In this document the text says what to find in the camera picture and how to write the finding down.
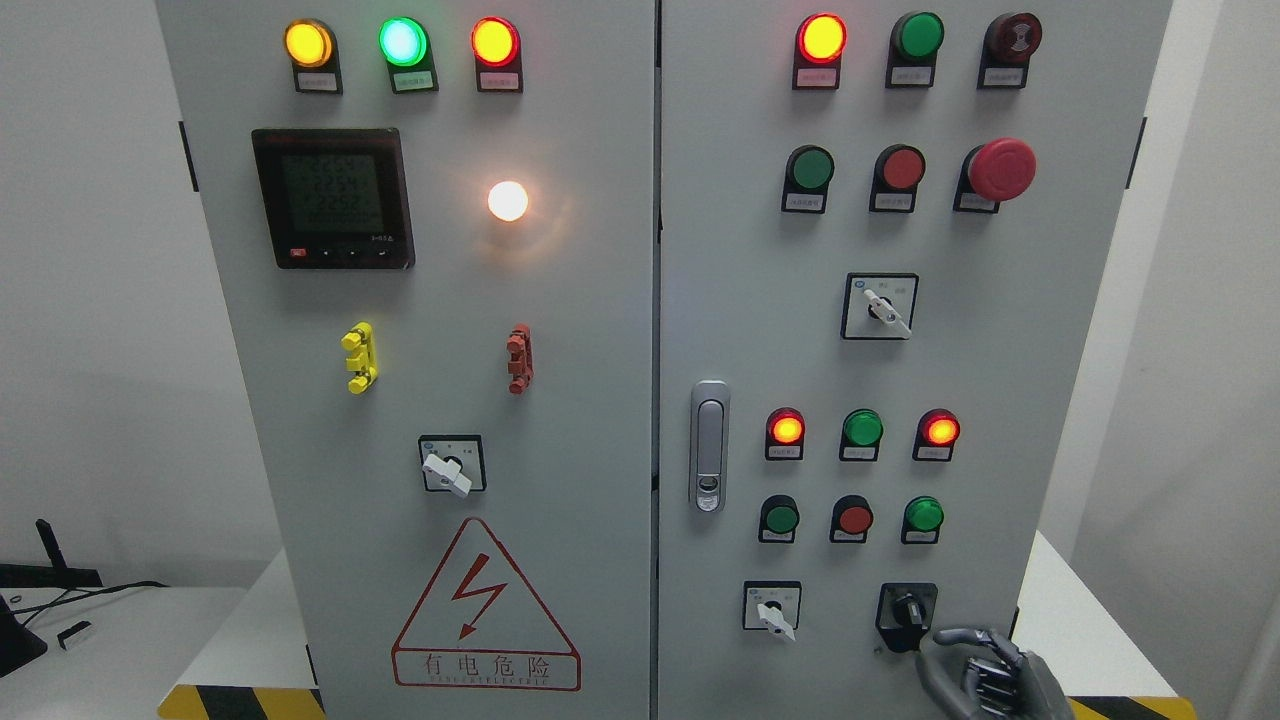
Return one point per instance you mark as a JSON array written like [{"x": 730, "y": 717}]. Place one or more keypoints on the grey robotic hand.
[{"x": 1017, "y": 685}]

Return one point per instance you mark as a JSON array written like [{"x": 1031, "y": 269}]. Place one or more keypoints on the black rotary knob switch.
[{"x": 904, "y": 614}]

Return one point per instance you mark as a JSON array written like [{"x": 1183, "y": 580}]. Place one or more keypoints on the green indicator lower right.
[{"x": 922, "y": 520}]

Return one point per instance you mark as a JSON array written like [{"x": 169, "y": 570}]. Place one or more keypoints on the red push button lower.
[{"x": 851, "y": 519}]

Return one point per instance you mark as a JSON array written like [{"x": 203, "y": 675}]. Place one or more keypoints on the red push button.
[
  {"x": 896, "y": 176},
  {"x": 851, "y": 519}
]

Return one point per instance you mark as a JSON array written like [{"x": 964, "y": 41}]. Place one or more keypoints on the red lit indicator middle right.
[{"x": 936, "y": 436}]

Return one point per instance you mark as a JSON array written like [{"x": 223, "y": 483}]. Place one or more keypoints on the red lit indicator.
[
  {"x": 785, "y": 435},
  {"x": 819, "y": 45},
  {"x": 936, "y": 436}
]

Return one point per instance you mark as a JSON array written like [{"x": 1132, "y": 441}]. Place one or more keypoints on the green push button lower left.
[{"x": 778, "y": 520}]

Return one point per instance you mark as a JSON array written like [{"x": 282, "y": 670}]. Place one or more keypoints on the green push button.
[
  {"x": 808, "y": 171},
  {"x": 778, "y": 520}
]

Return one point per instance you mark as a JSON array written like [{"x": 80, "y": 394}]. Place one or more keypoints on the green indicator middle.
[{"x": 861, "y": 436}]

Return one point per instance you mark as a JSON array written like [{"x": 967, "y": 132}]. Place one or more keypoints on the red lit indicator middle left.
[{"x": 785, "y": 435}]

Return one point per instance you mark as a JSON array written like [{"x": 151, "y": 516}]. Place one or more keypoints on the grey electrical cabinet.
[{"x": 652, "y": 138}]

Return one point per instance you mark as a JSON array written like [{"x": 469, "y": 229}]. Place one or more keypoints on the red emergency stop button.
[{"x": 994, "y": 172}]

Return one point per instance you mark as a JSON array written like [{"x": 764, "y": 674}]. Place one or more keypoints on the red push button upper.
[{"x": 896, "y": 176}]

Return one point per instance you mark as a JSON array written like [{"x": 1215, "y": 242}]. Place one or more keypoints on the red electric hazard sign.
[{"x": 480, "y": 624}]

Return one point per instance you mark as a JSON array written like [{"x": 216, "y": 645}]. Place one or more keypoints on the green push button upper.
[{"x": 808, "y": 171}]

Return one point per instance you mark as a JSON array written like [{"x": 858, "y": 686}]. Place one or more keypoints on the red terminal connector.
[{"x": 519, "y": 367}]

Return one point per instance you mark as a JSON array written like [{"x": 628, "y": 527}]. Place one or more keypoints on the dark red buzzer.
[{"x": 1011, "y": 40}]

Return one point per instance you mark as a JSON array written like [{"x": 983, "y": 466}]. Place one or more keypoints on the green indicator top right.
[{"x": 914, "y": 43}]

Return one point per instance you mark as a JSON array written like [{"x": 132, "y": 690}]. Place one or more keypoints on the red lit indicator top right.
[{"x": 819, "y": 45}]

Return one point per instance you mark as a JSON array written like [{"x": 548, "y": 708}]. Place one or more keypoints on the white glowing lamp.
[{"x": 508, "y": 201}]

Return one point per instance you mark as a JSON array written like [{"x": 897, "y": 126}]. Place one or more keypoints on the yellow terminal connector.
[{"x": 361, "y": 358}]

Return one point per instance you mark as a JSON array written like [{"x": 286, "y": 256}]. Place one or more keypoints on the white table with hazard stripes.
[{"x": 257, "y": 665}]

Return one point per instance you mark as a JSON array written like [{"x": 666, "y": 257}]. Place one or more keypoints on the red-rimmed lit indicator light left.
[{"x": 497, "y": 52}]

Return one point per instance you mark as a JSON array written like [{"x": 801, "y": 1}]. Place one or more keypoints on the black digital power meter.
[{"x": 335, "y": 198}]

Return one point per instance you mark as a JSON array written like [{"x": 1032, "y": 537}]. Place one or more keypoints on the green lit indicator light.
[{"x": 408, "y": 52}]

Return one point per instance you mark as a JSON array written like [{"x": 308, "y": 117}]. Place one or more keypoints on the yellow indicator light top left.
[{"x": 314, "y": 54}]

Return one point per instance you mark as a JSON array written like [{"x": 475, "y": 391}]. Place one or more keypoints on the small white black usb stick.
[{"x": 75, "y": 634}]

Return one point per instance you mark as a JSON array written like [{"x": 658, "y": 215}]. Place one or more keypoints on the black stand base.
[{"x": 19, "y": 645}]

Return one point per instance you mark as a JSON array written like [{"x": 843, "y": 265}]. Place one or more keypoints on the black device with antenna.
[{"x": 57, "y": 574}]

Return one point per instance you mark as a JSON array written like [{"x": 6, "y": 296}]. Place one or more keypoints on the white selector switch lower right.
[{"x": 772, "y": 606}]

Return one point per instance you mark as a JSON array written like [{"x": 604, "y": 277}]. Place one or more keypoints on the white selector switch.
[
  {"x": 772, "y": 606},
  {"x": 879, "y": 306}
]

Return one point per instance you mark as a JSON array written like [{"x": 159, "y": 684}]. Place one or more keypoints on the white selector switch upper right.
[{"x": 879, "y": 306}]

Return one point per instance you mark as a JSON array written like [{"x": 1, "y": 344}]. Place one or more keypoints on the silver door handle lock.
[{"x": 710, "y": 410}]

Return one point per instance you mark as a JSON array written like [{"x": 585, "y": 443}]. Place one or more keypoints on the white selector switch left door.
[{"x": 453, "y": 463}]

